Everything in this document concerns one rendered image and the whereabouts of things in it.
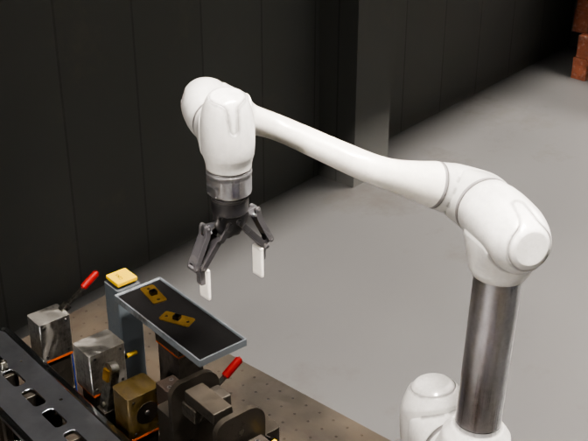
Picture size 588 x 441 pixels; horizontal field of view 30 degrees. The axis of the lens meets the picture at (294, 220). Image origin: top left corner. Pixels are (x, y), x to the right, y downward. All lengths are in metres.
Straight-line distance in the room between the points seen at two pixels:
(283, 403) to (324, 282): 1.93
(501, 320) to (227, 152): 0.67
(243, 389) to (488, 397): 1.03
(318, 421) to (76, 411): 0.74
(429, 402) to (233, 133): 0.87
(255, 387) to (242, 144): 1.29
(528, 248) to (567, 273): 3.11
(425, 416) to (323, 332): 2.15
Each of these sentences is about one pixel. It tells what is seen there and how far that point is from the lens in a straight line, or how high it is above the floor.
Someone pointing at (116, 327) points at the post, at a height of 1.02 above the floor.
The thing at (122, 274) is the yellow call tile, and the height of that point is 1.16.
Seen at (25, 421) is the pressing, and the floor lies 1.00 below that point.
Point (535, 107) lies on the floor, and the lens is 7.05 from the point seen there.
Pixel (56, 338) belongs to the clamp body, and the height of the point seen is 1.00.
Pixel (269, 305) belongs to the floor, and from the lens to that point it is 4.87.
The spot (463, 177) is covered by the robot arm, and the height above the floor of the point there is 1.65.
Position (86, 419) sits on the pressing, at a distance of 2.67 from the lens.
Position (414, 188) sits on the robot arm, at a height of 1.64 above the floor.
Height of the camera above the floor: 2.65
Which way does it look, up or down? 29 degrees down
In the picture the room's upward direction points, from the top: straight up
